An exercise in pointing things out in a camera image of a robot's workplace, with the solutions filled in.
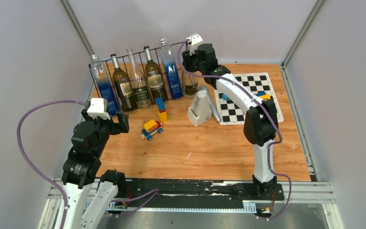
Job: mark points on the black wire wine rack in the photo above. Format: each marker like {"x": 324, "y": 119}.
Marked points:
{"x": 141, "y": 60}

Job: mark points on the clear bottle dark label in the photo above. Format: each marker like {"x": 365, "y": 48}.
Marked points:
{"x": 189, "y": 84}

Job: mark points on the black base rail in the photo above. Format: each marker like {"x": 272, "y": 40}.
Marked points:
{"x": 204, "y": 196}

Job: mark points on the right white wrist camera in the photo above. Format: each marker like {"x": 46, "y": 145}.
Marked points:
{"x": 195, "y": 41}

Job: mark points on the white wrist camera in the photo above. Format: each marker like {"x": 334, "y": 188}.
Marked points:
{"x": 98, "y": 108}
{"x": 195, "y": 41}

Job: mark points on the blue red yellow block tower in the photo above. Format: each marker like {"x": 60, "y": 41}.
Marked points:
{"x": 161, "y": 109}

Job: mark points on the yellow blue block frame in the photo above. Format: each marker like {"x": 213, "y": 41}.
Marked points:
{"x": 264, "y": 96}

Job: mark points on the checkered chess mat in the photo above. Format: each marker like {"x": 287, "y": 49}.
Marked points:
{"x": 230, "y": 113}

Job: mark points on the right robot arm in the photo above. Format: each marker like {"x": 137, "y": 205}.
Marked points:
{"x": 260, "y": 122}

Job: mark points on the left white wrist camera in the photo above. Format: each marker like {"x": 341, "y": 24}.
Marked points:
{"x": 98, "y": 108}

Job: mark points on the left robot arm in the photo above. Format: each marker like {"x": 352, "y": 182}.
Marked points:
{"x": 79, "y": 171}

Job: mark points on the white metronome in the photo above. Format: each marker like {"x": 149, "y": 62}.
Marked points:
{"x": 199, "y": 111}

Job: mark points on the dark green wine bottle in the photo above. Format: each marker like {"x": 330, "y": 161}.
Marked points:
{"x": 122, "y": 85}

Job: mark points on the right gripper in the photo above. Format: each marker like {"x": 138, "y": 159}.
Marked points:
{"x": 188, "y": 59}

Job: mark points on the yellow blue toy car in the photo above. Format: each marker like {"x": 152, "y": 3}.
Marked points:
{"x": 150, "y": 128}

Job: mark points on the clear champagne bottle black label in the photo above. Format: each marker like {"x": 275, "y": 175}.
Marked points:
{"x": 138, "y": 82}

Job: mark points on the green wine bottle cream label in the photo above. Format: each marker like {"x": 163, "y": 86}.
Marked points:
{"x": 154, "y": 76}

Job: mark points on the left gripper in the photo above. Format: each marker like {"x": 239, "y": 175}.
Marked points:
{"x": 122, "y": 126}

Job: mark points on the blue green white block cluster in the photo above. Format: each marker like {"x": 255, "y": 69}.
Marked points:
{"x": 225, "y": 97}

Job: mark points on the blue square bottle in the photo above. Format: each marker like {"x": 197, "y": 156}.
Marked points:
{"x": 101, "y": 78}
{"x": 171, "y": 69}

